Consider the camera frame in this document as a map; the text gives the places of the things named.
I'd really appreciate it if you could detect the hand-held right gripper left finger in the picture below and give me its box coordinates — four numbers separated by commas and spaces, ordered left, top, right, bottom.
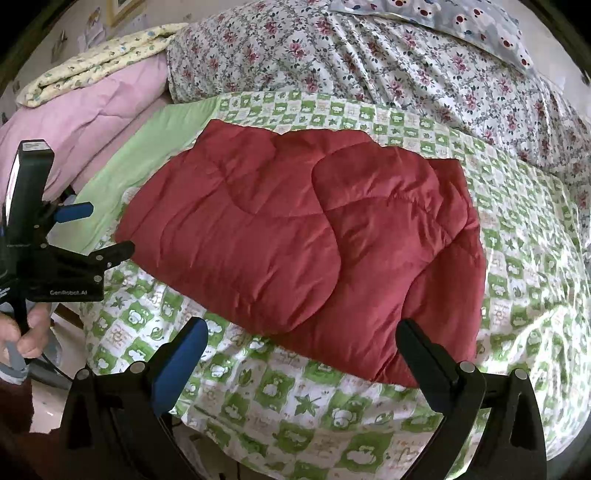
60, 317, 209, 480

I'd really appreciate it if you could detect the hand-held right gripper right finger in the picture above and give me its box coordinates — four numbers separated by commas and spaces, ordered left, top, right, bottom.
396, 318, 548, 480

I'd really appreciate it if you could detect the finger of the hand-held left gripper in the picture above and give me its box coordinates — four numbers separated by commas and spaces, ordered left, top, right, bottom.
53, 202, 94, 223
90, 241, 136, 271

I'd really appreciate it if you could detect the red quilted garment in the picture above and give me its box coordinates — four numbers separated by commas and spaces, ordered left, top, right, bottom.
115, 119, 488, 388

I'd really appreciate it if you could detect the person's left hand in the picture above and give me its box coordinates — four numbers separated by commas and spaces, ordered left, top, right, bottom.
0, 304, 52, 360

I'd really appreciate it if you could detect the pink quilt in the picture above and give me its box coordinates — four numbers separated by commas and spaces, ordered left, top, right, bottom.
0, 53, 178, 208

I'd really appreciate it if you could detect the green checked print bedsheet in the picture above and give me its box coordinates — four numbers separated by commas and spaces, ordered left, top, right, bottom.
46, 90, 587, 480

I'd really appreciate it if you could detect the yellow print blanket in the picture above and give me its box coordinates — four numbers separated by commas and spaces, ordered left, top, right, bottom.
16, 22, 190, 109

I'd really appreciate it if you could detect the floral print quilt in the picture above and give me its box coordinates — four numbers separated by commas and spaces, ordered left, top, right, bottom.
166, 0, 591, 222

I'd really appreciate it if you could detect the blue bear print pillow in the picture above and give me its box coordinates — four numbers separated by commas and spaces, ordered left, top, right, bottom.
328, 0, 536, 71

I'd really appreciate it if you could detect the wooden picture frame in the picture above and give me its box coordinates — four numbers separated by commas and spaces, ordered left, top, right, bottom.
104, 0, 148, 26

